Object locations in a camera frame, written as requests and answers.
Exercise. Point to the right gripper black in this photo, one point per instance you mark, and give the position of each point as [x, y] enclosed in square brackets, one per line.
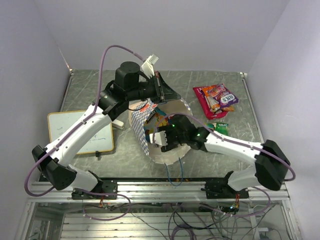
[169, 145]

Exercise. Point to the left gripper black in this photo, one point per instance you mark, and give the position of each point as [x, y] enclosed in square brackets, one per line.
[164, 92]

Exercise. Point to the blue gummy snack bag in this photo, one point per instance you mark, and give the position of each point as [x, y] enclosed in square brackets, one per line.
[156, 117]

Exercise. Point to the red chips packet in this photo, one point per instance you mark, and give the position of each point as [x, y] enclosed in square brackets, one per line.
[210, 115]

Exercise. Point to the blue checkered paper bag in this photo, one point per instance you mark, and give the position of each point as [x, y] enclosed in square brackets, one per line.
[137, 115]

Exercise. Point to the orange snack packet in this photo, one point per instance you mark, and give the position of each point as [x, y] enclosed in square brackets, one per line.
[213, 104]

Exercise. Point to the green snack packet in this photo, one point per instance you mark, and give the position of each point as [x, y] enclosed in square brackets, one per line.
[219, 127]

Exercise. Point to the colourful candy packet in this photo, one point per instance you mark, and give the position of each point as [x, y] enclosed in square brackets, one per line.
[223, 95]

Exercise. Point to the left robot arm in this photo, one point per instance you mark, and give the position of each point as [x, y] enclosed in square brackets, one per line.
[130, 84]

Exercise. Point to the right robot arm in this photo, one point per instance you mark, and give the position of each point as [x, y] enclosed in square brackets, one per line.
[268, 164]

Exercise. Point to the white marker eraser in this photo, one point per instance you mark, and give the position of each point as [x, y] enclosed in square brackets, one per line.
[118, 124]

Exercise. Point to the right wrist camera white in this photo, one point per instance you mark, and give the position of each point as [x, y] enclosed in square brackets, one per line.
[158, 138]

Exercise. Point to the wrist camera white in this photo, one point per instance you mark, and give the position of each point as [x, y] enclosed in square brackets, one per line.
[158, 138]
[148, 65]

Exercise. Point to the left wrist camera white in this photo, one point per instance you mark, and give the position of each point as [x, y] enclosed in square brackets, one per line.
[148, 65]

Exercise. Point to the aluminium rail frame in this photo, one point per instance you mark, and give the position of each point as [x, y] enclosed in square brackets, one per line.
[163, 192]

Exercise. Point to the small whiteboard yellow frame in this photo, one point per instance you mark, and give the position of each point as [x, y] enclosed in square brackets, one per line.
[71, 136]

